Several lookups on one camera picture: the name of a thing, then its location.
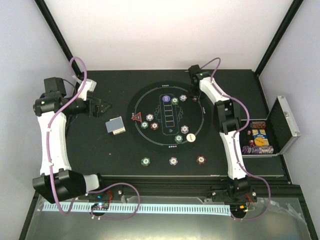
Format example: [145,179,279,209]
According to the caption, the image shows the green chips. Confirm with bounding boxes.
[171,97,179,106]
[174,134,183,144]
[140,121,149,129]

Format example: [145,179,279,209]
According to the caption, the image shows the purple round button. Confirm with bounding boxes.
[161,95,171,103]

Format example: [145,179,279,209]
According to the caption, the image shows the red triangular button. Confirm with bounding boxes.
[131,112,143,123]

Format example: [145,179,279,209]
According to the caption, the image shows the brown orange chip stack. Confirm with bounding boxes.
[196,156,206,165]

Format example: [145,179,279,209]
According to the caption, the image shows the green chip stack source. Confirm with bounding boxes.
[140,157,151,167]

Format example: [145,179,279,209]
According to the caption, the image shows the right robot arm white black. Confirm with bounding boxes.
[188,65,251,202]

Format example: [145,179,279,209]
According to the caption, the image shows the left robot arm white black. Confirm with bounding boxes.
[32,77,112,204]

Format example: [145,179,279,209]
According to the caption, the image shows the round black poker mat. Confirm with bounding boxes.
[126,81,213,154]

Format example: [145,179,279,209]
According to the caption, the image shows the white dealer button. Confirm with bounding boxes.
[186,133,196,143]

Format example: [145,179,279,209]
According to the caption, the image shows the brown chip row in case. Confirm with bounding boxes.
[250,121,266,129]

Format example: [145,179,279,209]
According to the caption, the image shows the red dice in case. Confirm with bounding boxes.
[246,130,255,146]

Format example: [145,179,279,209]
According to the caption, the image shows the boxed card deck in case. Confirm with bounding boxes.
[252,129,270,147]

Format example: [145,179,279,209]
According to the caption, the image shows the purple chip row in case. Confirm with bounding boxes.
[242,146,274,155]

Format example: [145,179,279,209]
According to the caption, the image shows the aluminium poker case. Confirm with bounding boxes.
[240,95,301,158]

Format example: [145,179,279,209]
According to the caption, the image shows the left circuit board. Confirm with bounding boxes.
[91,202,109,211]

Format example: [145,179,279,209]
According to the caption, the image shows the circuit board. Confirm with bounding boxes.
[91,202,109,211]
[235,204,256,213]

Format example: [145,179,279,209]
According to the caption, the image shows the light blue slotted strip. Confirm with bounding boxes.
[42,202,231,216]

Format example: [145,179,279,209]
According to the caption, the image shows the right circuit board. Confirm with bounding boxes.
[235,204,256,213]

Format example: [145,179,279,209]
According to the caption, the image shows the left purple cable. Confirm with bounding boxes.
[47,56,140,221]

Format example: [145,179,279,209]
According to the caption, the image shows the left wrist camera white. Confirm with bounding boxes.
[75,79,97,101]

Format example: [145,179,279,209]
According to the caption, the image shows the black aluminium rail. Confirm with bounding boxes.
[102,175,228,197]

